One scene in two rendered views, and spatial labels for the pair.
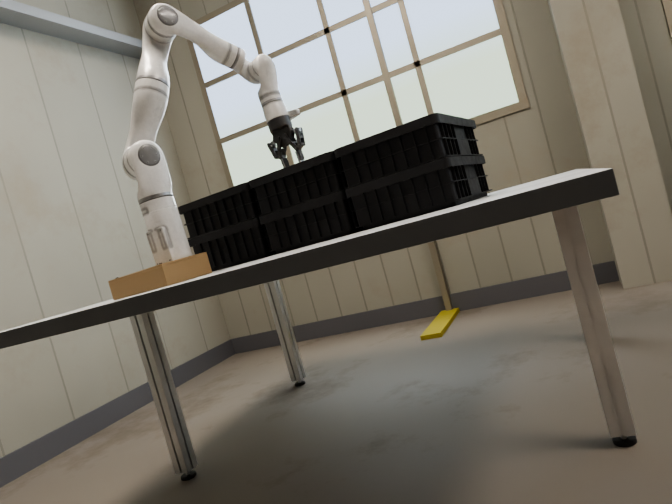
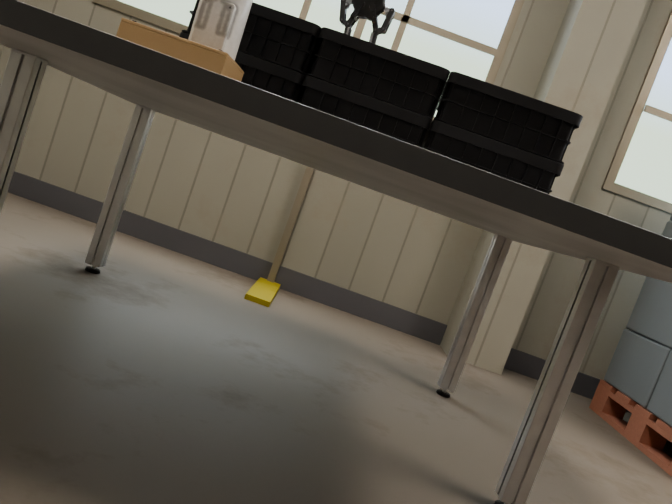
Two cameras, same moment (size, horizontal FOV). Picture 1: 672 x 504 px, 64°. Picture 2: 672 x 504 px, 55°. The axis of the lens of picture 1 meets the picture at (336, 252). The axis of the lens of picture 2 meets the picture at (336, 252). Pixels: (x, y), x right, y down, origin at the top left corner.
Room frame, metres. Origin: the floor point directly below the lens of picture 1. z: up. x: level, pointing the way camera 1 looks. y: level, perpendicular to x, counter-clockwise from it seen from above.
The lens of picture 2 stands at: (0.21, 0.64, 0.60)
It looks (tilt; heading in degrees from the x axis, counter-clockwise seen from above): 5 degrees down; 334
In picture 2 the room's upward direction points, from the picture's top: 20 degrees clockwise
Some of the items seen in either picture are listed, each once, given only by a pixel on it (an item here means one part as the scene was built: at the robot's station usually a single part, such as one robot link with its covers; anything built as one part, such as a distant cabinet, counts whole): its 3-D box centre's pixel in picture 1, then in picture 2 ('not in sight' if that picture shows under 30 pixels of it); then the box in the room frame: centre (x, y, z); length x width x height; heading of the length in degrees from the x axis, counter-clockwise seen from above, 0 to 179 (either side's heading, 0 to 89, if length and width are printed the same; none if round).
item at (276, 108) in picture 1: (278, 110); not in sight; (1.74, 0.06, 1.14); 0.11 x 0.09 x 0.06; 145
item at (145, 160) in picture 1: (148, 174); not in sight; (1.46, 0.43, 1.00); 0.09 x 0.09 x 0.17; 40
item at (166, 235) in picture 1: (166, 230); (223, 11); (1.47, 0.43, 0.84); 0.09 x 0.09 x 0.17; 64
